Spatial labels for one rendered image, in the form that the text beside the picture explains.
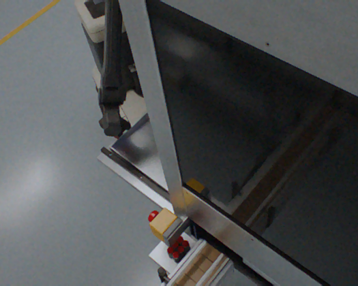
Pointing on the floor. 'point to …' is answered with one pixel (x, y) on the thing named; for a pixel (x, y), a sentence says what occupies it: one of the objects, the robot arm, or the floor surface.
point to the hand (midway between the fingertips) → (119, 137)
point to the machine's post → (155, 98)
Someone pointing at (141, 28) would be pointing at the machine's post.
